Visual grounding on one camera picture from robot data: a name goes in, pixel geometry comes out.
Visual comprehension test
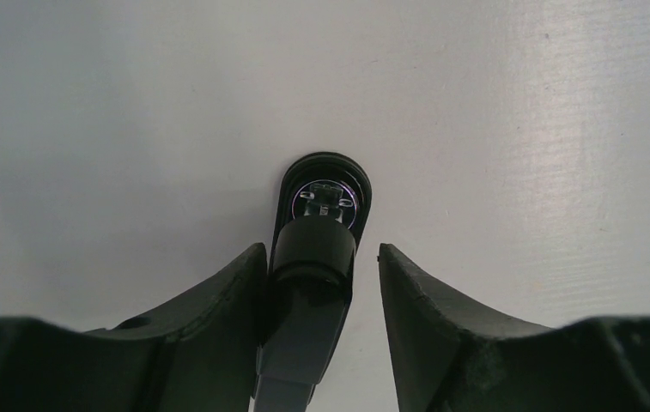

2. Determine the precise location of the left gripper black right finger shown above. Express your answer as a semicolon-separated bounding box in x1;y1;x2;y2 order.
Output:
378;244;650;411

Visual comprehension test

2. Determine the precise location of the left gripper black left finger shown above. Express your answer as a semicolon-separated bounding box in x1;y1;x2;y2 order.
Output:
0;244;267;411

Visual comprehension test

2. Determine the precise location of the black stapler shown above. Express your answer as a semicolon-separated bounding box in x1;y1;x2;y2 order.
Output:
252;152;373;411

